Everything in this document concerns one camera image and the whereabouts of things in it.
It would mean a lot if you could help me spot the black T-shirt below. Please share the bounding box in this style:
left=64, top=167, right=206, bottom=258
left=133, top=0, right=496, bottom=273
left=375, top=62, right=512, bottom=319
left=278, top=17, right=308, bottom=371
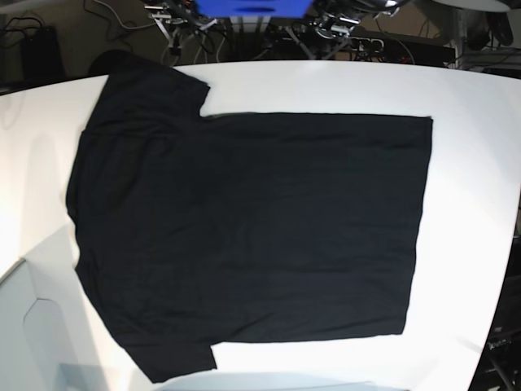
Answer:
left=66, top=56, right=433, bottom=383

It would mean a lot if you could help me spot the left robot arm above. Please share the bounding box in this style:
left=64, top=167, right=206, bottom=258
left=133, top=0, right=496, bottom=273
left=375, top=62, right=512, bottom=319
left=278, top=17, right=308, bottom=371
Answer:
left=284, top=7, right=363, bottom=60

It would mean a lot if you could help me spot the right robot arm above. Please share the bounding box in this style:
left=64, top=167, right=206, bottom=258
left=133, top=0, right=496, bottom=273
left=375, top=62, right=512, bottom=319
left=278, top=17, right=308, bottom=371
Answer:
left=143, top=1, right=218, bottom=58

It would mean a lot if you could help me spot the black power strip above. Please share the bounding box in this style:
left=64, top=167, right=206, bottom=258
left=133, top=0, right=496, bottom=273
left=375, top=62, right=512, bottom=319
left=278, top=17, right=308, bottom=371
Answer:
left=348, top=37, right=384, bottom=54

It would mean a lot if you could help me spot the blue plastic bin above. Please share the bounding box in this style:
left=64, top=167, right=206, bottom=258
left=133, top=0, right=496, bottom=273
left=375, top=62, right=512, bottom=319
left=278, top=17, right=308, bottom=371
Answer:
left=196, top=0, right=313, bottom=18

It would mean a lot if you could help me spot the grey cabinet at lower left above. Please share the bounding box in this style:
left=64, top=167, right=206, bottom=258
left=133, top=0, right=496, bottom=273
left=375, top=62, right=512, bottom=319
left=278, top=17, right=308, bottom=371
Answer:
left=1, top=260, right=89, bottom=390

